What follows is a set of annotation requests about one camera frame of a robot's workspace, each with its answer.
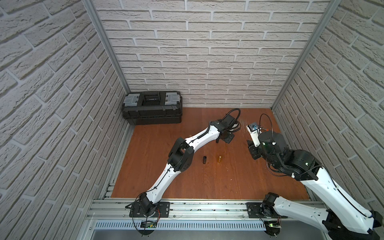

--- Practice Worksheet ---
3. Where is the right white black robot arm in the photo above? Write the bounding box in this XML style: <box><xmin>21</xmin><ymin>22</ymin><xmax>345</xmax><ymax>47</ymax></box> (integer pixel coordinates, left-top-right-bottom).
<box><xmin>247</xmin><ymin>130</ymin><xmax>383</xmax><ymax>240</ymax></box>

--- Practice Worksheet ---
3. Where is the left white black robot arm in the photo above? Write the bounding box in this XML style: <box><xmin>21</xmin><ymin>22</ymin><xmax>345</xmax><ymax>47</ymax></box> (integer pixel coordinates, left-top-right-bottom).
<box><xmin>134</xmin><ymin>108</ymin><xmax>241</xmax><ymax>217</ymax></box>

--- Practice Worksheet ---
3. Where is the black grey toolbox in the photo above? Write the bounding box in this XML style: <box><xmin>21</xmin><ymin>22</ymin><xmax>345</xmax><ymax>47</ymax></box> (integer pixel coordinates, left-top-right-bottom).
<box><xmin>122</xmin><ymin>91</ymin><xmax>183</xmax><ymax>126</ymax></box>

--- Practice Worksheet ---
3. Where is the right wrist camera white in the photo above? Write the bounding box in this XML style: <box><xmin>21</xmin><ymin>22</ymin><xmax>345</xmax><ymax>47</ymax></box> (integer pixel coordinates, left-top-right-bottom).
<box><xmin>247</xmin><ymin>122</ymin><xmax>261</xmax><ymax>147</ymax></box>

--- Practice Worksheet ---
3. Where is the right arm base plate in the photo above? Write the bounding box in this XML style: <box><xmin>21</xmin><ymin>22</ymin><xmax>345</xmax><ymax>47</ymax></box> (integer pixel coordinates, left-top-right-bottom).
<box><xmin>246</xmin><ymin>202</ymin><xmax>287</xmax><ymax>219</ymax></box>

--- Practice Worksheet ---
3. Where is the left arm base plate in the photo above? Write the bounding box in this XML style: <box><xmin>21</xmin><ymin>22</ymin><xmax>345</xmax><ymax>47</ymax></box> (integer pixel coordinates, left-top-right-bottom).
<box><xmin>126</xmin><ymin>201</ymin><xmax>170</xmax><ymax>218</ymax></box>

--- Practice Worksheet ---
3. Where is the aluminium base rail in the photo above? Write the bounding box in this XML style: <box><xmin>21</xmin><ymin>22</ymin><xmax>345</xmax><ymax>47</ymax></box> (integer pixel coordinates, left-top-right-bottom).
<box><xmin>86</xmin><ymin>199</ymin><xmax>334</xmax><ymax>222</ymax></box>

